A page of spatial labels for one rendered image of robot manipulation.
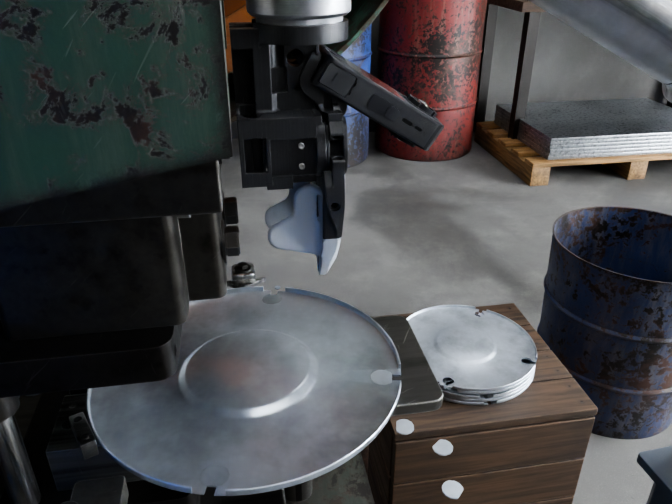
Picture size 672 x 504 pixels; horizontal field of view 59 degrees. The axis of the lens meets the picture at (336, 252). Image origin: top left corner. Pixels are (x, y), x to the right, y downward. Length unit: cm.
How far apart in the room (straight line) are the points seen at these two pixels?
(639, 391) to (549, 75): 300
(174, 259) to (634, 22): 44
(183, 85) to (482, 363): 106
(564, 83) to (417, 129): 397
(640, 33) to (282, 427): 46
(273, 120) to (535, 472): 103
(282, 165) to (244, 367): 21
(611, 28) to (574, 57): 381
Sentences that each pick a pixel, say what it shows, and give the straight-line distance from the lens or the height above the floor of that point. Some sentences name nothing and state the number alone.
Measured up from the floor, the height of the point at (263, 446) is 78.
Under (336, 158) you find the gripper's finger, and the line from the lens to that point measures 46.
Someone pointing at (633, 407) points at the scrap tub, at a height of 11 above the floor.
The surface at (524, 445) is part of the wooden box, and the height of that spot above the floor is 28.
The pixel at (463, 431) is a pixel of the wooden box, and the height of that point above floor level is 34.
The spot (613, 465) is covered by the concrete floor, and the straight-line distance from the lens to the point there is 170.
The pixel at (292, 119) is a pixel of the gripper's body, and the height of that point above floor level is 103.
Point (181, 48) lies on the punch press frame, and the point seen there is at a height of 111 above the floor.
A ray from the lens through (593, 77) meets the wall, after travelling 454.
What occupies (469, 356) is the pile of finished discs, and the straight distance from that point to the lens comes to 126.
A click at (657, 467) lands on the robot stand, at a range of 106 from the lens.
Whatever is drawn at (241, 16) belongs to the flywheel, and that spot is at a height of 106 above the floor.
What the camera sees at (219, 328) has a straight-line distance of 65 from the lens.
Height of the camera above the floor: 115
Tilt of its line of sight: 28 degrees down
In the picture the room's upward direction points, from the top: straight up
